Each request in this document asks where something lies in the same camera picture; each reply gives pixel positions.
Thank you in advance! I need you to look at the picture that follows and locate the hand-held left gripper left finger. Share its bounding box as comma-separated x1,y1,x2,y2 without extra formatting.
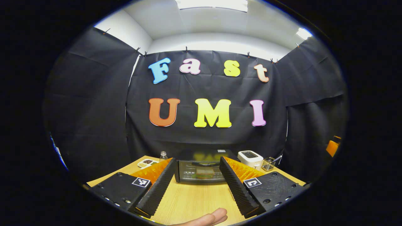
89,157,177,219

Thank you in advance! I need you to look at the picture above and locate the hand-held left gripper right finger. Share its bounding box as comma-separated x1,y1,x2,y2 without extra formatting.
219,156,306,219

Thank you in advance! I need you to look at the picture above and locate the black electric oven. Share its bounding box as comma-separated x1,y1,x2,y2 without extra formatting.
174,148,241,184

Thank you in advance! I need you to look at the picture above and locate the small ceiling light panel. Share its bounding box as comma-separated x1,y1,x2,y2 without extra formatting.
296,28,313,40

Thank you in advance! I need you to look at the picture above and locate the white toaster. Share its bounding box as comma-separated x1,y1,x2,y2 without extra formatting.
237,150,264,170

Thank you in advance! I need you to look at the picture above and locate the white divided seasoning tray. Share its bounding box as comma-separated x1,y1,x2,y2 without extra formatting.
137,159,160,169

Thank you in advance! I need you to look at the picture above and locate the large ceiling light panel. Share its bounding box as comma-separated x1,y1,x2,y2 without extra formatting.
175,0,248,12

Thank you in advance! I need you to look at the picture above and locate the wire mesh basket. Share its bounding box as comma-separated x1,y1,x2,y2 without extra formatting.
262,157,276,171

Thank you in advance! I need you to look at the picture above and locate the black backdrop cloth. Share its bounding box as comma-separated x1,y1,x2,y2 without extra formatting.
44,27,349,184

